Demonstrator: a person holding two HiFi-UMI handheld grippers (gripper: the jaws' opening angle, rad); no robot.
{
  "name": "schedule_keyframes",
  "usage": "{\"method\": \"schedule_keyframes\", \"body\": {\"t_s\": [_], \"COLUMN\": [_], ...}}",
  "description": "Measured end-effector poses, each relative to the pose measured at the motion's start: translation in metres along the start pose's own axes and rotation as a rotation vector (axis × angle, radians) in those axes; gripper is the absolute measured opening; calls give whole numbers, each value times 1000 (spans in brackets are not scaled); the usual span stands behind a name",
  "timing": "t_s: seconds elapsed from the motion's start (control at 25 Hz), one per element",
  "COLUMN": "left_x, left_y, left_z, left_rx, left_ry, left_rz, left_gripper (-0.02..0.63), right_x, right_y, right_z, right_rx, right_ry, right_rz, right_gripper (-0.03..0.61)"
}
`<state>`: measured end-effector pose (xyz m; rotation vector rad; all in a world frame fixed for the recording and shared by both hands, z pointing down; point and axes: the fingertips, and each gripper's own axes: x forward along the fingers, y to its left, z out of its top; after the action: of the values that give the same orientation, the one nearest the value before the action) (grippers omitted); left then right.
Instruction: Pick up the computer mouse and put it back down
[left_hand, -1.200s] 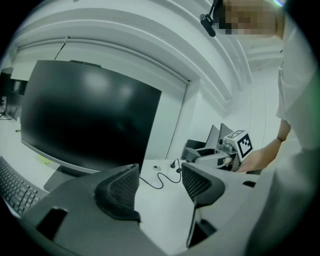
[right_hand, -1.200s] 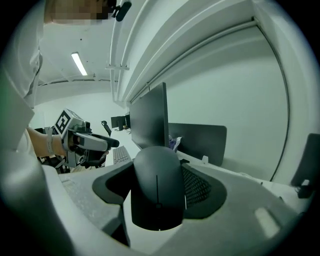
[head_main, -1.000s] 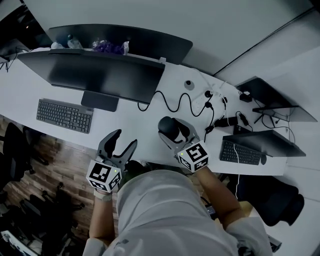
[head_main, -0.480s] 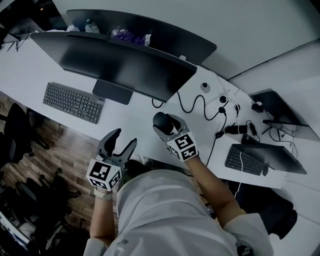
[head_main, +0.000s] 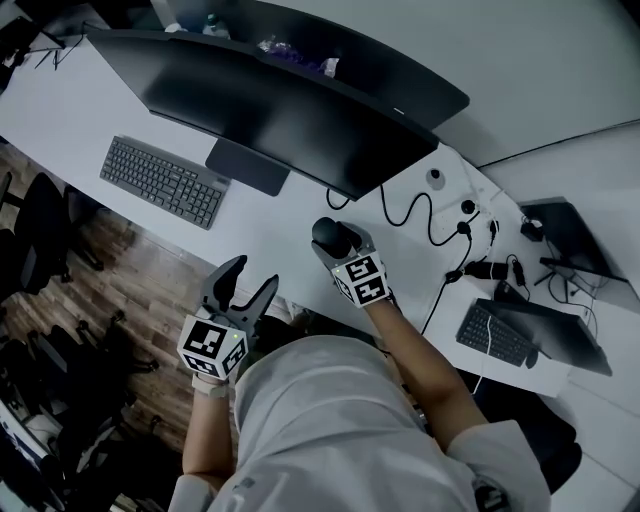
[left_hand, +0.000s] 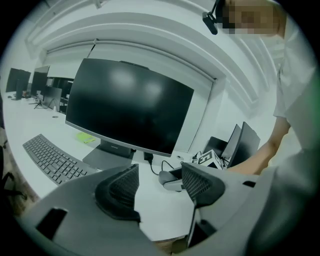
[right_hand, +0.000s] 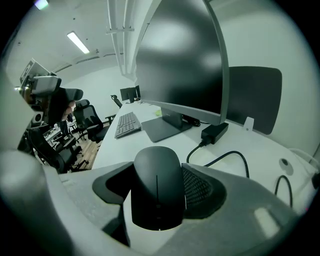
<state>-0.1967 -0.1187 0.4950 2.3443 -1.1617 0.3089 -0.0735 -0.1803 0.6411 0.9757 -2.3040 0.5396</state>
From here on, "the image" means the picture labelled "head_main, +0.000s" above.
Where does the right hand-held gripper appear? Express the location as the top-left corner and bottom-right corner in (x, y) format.
(310, 223), (393, 308)

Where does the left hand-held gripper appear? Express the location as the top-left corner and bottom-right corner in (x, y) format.
(178, 254), (281, 383)

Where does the black computer mouse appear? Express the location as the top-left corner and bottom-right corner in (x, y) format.
(311, 216), (354, 260)

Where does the person's right forearm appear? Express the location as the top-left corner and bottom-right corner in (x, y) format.
(366, 297), (490, 457)

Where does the person's left forearm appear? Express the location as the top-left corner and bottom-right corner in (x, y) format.
(181, 388), (239, 482)

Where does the white wristband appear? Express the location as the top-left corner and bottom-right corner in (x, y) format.
(191, 372), (232, 400)

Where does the white power strip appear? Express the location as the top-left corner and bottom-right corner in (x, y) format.
(433, 189), (502, 241)

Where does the grey keyboard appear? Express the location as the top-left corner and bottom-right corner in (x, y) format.
(99, 134), (233, 232)

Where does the black power adapter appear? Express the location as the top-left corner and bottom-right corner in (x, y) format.
(463, 261), (510, 281)

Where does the person's white shirt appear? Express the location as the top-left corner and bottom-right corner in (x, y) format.
(173, 333), (552, 512)

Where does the large curved black monitor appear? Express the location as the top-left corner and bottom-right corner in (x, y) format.
(85, 28), (442, 202)

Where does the black keyboard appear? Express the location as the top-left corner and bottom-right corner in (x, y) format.
(455, 298), (540, 367)

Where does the black monitor back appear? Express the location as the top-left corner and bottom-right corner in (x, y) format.
(227, 0), (472, 133)

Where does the purple snack packet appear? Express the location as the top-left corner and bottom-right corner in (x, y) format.
(256, 34), (342, 80)

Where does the black office chair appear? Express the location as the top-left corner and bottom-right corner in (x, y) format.
(0, 171), (72, 297)
(0, 308), (162, 512)
(452, 368), (585, 497)

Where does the small black tripod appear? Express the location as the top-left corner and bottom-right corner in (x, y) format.
(532, 255), (604, 302)

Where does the tilted dark monitor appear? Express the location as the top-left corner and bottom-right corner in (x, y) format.
(518, 196), (640, 302)

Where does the flat dark monitor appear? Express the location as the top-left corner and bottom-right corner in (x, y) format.
(477, 297), (614, 378)

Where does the clear water bottle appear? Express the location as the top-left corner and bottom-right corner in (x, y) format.
(201, 13), (232, 41)

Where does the long black power cable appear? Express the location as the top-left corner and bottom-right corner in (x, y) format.
(380, 183), (474, 247)

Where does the thin white cable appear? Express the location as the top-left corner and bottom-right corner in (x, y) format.
(469, 313), (496, 397)

